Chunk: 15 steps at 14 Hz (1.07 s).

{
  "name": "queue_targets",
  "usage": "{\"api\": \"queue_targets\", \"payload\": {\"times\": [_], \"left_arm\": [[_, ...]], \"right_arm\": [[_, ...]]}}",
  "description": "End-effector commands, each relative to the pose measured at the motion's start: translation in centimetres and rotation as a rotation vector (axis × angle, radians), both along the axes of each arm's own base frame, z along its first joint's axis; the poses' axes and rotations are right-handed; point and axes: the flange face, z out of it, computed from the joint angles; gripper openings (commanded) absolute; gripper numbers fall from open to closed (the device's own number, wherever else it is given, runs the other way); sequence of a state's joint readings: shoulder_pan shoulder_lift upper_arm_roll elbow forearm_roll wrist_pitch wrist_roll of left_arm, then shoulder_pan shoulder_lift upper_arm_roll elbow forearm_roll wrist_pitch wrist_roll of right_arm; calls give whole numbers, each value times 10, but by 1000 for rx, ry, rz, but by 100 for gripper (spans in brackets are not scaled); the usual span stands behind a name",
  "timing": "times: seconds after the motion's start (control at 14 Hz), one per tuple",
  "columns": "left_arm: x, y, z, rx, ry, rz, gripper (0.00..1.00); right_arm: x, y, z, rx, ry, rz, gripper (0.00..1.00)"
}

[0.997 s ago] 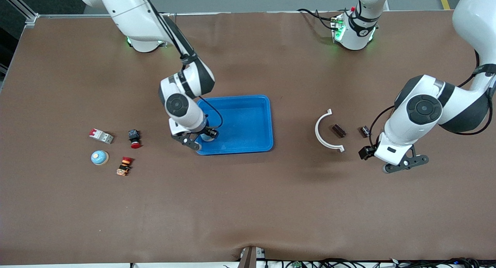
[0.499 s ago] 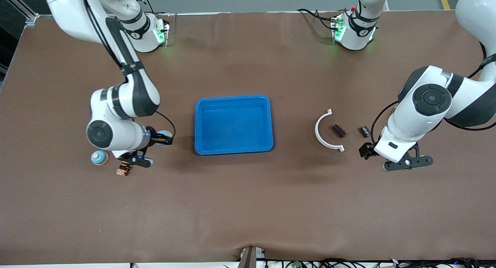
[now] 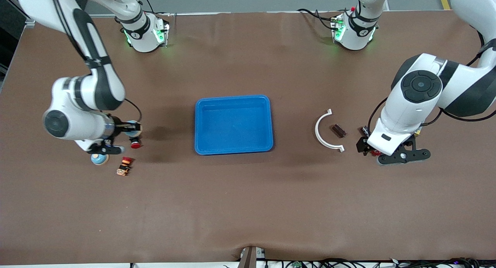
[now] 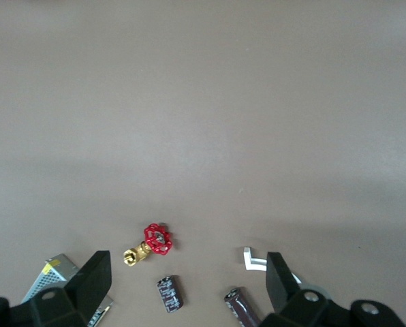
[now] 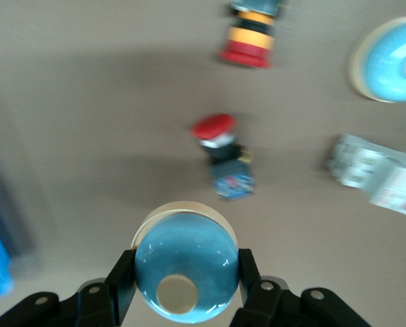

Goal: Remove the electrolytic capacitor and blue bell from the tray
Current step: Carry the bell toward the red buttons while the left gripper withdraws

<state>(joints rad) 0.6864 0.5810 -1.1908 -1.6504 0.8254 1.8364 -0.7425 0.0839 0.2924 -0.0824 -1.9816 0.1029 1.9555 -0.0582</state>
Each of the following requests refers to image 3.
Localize blue plastic tray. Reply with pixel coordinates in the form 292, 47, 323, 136
194, 94, 274, 156

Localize red orange push switch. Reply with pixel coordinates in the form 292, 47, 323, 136
116, 156, 134, 177

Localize white curved bracket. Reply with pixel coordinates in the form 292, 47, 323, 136
315, 109, 345, 153

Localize black table edge cables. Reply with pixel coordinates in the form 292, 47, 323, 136
223, 257, 496, 268

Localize black base cable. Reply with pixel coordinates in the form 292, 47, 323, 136
297, 8, 338, 31
143, 0, 172, 17

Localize grey metal table bracket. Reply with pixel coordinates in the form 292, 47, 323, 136
237, 246, 266, 268

